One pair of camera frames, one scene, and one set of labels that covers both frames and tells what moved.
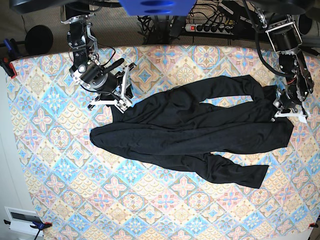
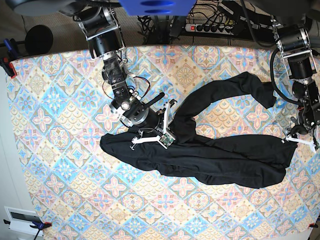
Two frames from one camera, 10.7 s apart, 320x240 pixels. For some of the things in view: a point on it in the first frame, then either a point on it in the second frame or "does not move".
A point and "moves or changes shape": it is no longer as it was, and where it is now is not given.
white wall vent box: x=21 y=219 does not move
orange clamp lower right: x=314 y=225 does not move
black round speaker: x=39 y=40 does not move
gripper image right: x=290 y=98 → x=298 y=128
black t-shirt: x=180 y=128 moves or changes shape
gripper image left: x=98 y=78 → x=140 y=116
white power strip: x=210 y=28 does not move
